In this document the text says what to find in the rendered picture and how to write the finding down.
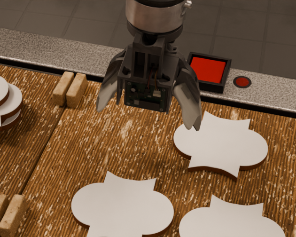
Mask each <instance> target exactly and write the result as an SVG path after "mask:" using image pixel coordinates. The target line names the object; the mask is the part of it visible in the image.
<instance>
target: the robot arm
mask: <svg viewBox="0 0 296 237"><path fill-rule="evenodd" d="M192 5H193V2H192V1H191V0H126V6H125V15H126V17H127V29H128V31H129V33H130V34H131V35H132V36H133V37H134V39H133V42H132V44H129V45H128V46H127V47H126V48H125V49H124V50H123V51H122V52H120V53H118V54H117V55H115V56H114V57H113V58H112V59H111V61H110V63H109V65H108V68H107V71H106V74H105V77H104V80H103V82H102V85H101V88H100V90H99V93H98V96H97V99H96V111H97V112H98V113H100V112H101V111H102V110H103V109H104V108H105V107H106V106H107V104H108V102H109V100H110V99H112V98H114V96H115V93H117V102H116V105H119V102H120V99H121V96H122V91H123V89H125V94H124V105H126V106H132V107H136V108H142V109H146V110H152V111H158V112H163V113H165V112H166V114H168V113H169V109H170V106H171V99H172V95H173V96H174V97H175V98H176V99H177V101H178V103H179V104H180V107H181V111H182V119H183V123H184V126H185V127H186V129H187V130H190V129H191V128H192V126H193V127H194V128H195V130H196V131H199V130H200V126H201V121H202V106H201V99H200V89H199V83H198V78H197V75H196V73H195V71H194V70H193V68H192V67H191V66H190V65H189V64H188V63H187V62H186V61H185V58H184V57H183V55H182V54H181V53H180V52H179V51H178V47H176V46H172V45H171V44H170V43H174V42H175V39H176V38H178V37H179V36H180V35H181V33H182V31H183V23H184V21H185V18H186V10H187V8H191V7H192ZM175 80H176V82H175V83H174V81H175Z"/></svg>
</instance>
